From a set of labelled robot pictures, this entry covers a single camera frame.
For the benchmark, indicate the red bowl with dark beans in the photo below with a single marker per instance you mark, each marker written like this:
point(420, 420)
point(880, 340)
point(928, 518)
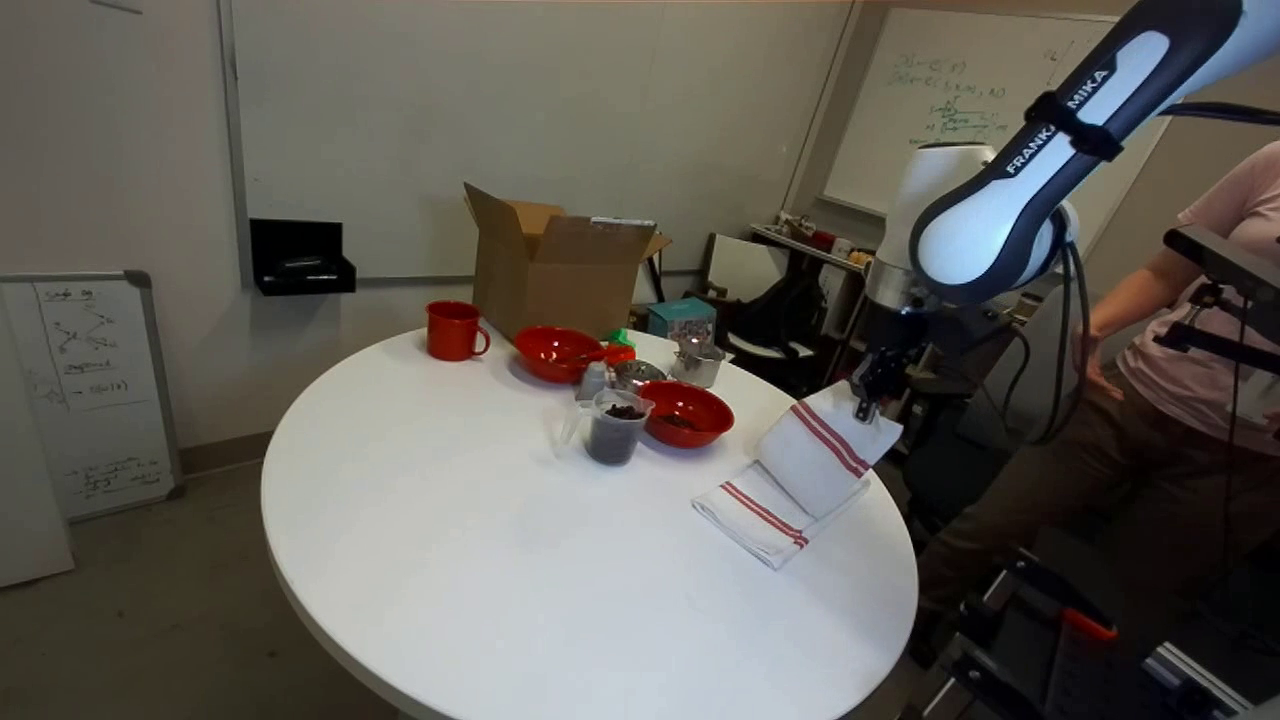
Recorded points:
point(695, 417)

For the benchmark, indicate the small framed whiteboard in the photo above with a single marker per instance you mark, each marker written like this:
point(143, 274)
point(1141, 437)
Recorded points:
point(101, 387)

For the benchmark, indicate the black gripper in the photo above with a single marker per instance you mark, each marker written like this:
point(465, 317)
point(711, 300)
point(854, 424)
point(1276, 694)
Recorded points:
point(909, 340)

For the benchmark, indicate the black chair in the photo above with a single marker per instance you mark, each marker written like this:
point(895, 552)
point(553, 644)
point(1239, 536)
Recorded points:
point(763, 313)

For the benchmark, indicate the black case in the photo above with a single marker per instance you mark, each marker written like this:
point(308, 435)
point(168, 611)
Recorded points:
point(303, 259)

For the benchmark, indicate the cluttered shelf unit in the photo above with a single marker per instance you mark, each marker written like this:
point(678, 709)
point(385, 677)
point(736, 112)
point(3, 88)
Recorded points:
point(812, 252)

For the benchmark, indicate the open cardboard box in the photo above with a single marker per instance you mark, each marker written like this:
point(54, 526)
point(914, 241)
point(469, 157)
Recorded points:
point(561, 274)

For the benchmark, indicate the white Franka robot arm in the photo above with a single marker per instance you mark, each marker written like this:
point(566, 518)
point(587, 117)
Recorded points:
point(1025, 214)

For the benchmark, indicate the teal box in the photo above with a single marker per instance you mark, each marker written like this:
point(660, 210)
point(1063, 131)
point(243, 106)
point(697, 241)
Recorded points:
point(680, 317)

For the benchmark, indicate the red mug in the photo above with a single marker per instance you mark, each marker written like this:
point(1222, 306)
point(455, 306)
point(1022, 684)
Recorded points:
point(455, 329)

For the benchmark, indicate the clear empty glass cup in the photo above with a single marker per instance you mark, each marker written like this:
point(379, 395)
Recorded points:
point(697, 362)

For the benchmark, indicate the empty red bowl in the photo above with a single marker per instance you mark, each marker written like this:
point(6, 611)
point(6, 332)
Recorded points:
point(553, 354)

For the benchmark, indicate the clear cup with dark beans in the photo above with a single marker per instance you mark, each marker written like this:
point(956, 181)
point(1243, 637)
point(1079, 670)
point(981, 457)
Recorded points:
point(613, 437)

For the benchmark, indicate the person in pink shirt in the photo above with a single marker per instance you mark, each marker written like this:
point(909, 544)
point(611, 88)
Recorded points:
point(1184, 375)
point(1070, 345)

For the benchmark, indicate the large blank wall whiteboard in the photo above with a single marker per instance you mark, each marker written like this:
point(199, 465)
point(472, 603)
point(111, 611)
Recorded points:
point(400, 133)

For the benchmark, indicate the black camera stand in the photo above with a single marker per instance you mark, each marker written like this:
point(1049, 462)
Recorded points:
point(1222, 260)

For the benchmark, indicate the small red green bottle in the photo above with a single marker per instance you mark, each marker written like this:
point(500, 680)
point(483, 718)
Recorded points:
point(616, 354)

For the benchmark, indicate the white towel with red stripes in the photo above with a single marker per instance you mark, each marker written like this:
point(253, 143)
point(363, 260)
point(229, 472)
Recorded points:
point(812, 465)

